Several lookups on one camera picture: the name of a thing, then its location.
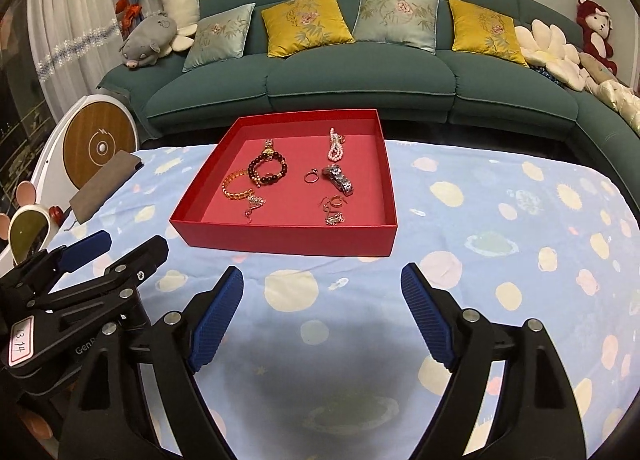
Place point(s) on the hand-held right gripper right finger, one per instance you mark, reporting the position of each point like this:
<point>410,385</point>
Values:
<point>425,321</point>

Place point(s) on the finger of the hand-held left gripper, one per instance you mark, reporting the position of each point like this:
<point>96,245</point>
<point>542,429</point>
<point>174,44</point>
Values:
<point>145,254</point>
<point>89,245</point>

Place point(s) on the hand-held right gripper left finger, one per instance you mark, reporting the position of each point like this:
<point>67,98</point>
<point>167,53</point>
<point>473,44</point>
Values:
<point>215,321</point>

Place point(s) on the red cardboard box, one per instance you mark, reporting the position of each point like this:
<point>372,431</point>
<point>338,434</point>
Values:
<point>280,241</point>

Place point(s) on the silver flower earring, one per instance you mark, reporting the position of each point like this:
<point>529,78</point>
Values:
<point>336,217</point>
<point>255,202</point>

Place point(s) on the silver wristwatch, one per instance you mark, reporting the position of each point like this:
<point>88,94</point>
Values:
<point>340,180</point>

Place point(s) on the white eared tabletop mirror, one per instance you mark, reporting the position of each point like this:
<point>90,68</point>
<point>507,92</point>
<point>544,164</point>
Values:
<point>25,236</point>

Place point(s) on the brown rectangular pad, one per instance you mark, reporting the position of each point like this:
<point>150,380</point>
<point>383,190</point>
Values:
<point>105,181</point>

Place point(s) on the blue printed blanket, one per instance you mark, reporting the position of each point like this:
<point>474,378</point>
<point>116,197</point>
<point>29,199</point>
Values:
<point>475,250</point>

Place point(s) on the white machine with wooden disc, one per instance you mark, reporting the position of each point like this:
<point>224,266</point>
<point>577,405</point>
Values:
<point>100,145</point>

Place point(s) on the dark glass cabinet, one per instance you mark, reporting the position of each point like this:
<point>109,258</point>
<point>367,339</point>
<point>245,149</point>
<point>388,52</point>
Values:
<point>20,140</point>

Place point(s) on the small gold charm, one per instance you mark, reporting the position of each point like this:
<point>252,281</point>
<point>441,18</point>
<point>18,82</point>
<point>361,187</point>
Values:
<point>269,146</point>

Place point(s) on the grey pig plush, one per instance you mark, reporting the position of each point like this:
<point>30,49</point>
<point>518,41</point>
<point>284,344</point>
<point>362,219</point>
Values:
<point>147,40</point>

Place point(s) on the white flower plush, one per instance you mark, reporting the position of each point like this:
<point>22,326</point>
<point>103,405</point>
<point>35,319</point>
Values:
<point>182,39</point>

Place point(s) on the grey-green embroidered cushion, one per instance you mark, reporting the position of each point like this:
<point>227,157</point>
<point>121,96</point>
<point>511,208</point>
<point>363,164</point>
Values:
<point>395,15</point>
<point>220,38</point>

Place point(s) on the white sheer curtain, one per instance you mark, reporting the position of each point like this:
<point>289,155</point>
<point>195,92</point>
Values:
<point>75,15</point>

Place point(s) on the red curtain tie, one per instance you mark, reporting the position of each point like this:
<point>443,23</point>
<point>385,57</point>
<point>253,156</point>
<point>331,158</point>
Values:
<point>127,11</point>

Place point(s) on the dark green sofa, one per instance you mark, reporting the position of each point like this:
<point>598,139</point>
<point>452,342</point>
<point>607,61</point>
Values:
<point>350,85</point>

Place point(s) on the yellow embroidered cushion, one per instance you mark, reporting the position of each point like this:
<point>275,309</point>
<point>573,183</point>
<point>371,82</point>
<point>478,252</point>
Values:
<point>485,33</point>
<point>305,23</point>

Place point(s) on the cream satin cushion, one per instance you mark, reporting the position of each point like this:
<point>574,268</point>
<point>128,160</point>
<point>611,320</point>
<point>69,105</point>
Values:
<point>620,103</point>

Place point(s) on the white flower cushion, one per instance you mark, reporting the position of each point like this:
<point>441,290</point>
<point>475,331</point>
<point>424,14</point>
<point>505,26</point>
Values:
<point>550,50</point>

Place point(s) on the beige plush toy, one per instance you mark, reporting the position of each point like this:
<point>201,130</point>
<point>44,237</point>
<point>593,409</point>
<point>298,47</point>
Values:
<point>597,71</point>

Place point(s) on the red monkey plush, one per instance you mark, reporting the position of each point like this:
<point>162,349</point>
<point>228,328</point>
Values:
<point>595,30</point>

